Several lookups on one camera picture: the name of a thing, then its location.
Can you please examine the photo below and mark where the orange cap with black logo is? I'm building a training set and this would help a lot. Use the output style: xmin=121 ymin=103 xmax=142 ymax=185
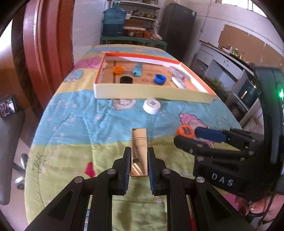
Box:
xmin=176 ymin=124 xmax=195 ymax=139

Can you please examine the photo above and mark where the gold mirrored lighter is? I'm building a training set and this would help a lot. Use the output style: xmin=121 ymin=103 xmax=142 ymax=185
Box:
xmin=130 ymin=128 xmax=148 ymax=177

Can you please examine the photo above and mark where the white round cap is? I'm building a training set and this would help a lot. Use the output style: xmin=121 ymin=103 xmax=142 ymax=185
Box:
xmin=143 ymin=99 xmax=161 ymax=115

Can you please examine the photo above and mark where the white Hello Kitty lighter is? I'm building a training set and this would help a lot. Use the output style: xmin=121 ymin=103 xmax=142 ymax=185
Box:
xmin=171 ymin=77 xmax=188 ymax=89

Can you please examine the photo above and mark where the glitter clear lighter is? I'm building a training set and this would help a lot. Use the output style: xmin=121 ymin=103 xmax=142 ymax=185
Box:
xmin=170 ymin=66 xmax=190 ymax=82

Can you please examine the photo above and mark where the blue bottle cap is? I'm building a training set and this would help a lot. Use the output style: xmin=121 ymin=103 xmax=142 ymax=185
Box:
xmin=154 ymin=74 xmax=166 ymax=85

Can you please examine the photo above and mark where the black bottle cap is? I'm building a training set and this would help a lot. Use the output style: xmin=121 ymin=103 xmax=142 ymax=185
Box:
xmin=120 ymin=76 xmax=133 ymax=84

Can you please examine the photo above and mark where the teal crane-print lighter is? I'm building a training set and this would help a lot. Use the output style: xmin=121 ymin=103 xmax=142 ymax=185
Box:
xmin=132 ymin=63 xmax=143 ymax=77

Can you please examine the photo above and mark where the orange bottle cap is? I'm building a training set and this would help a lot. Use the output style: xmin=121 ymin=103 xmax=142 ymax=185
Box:
xmin=113 ymin=65 xmax=125 ymax=75

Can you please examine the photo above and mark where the right hand with painted nails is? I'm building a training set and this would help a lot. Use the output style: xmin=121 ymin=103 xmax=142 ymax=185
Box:
xmin=235 ymin=194 xmax=284 ymax=221

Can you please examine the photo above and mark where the potted green plant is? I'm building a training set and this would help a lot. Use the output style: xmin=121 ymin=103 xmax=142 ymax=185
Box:
xmin=203 ymin=77 xmax=229 ymax=102

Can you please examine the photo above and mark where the dark teal air fryer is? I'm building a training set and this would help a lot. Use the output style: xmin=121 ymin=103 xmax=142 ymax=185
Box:
xmin=238 ymin=80 xmax=257 ymax=107

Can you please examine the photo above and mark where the colourful cartoon bed sheet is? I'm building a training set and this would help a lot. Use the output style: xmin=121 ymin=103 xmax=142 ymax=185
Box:
xmin=24 ymin=44 xmax=240 ymax=222

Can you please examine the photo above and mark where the white kitchen counter cabinet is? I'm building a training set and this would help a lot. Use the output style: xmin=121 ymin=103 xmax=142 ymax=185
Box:
xmin=190 ymin=40 xmax=264 ymax=128

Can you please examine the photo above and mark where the orange-rimmed cardboard tray box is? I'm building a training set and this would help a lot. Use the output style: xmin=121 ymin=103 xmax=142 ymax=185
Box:
xmin=93 ymin=53 xmax=217 ymax=103

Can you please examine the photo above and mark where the black refrigerator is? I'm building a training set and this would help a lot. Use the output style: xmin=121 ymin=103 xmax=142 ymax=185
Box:
xmin=159 ymin=3 xmax=196 ymax=61

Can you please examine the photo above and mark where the white plastic bag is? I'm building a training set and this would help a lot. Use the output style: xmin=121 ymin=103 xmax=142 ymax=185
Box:
xmin=150 ymin=27 xmax=162 ymax=41

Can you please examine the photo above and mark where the grey office chair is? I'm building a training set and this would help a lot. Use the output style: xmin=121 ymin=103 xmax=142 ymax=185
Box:
xmin=0 ymin=110 xmax=26 ymax=205

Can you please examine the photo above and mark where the smartphone on chair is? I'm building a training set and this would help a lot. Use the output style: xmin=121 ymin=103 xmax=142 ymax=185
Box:
xmin=0 ymin=97 xmax=17 ymax=118

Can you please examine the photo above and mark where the green low table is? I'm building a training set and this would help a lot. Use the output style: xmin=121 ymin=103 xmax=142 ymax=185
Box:
xmin=100 ymin=36 xmax=168 ymax=50

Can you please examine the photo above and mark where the white metal shelf rack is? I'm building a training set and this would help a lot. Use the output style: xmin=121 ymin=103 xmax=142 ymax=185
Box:
xmin=108 ymin=1 xmax=161 ymax=39

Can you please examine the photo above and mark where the blue water jug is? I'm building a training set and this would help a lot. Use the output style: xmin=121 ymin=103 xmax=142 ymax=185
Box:
xmin=102 ymin=3 xmax=127 ymax=37

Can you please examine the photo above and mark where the red wooden door frame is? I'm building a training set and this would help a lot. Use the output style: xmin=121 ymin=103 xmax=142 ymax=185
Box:
xmin=12 ymin=1 xmax=75 ymax=119

